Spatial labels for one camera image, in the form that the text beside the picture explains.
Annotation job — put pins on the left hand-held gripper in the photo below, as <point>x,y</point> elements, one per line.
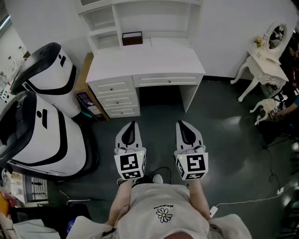
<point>130,163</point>

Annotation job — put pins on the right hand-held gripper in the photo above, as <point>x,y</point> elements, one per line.
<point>194,163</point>

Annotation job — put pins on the person's left forearm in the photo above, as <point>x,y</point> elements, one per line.
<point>121,200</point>

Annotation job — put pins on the person's right forearm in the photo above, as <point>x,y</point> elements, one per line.
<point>198,198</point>

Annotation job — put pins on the small white desk drawer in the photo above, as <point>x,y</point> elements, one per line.
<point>118,100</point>
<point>121,111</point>
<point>112,86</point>

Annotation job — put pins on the wide white desk drawer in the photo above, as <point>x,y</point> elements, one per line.
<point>165,81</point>

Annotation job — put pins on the white desk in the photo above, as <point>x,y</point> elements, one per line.
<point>144,63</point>

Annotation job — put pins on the person's right white shoe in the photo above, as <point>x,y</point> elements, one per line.
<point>158,179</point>

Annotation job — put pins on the white black-trimmed robot housing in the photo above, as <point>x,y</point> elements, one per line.
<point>70,144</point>
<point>56,74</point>

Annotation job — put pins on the person's white t-shirt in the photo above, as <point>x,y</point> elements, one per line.
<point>163,198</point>

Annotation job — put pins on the brown cardboard box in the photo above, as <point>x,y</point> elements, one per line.
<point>84,81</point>

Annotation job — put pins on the white power adapter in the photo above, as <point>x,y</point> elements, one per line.
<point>213,211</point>

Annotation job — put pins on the white carved stool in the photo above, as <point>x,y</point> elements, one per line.
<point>267,105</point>

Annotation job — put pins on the brown wooden box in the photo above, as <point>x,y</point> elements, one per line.
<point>132,39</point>

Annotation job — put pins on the white carved vanity table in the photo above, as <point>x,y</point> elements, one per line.
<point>264,67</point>

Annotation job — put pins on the white power plug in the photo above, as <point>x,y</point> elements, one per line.
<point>280,191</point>

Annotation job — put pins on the yellow flower bouquet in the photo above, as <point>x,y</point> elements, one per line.
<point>258,42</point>

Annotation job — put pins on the white oval vanity mirror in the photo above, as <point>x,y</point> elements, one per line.
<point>276,37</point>

